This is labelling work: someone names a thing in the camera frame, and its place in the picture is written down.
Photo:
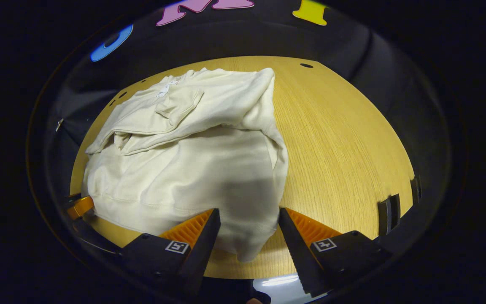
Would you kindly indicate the cream sweatshirt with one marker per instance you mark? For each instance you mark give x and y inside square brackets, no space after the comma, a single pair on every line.
[184,177]

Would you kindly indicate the black backdrop cloth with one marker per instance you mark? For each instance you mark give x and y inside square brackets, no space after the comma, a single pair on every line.
[352,42]

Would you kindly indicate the black table edge clamp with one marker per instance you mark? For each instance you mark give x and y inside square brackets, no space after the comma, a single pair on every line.
[416,190]
[388,213]

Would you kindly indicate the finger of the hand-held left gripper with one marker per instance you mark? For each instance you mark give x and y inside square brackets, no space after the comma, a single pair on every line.
[80,207]

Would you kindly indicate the small white backdrop tag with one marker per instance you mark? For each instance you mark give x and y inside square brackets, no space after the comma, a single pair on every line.
[59,124]

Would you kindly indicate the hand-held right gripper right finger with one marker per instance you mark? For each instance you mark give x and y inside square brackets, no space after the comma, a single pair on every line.
[295,253]

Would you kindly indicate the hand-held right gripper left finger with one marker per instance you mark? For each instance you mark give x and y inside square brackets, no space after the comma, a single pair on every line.
[205,253]

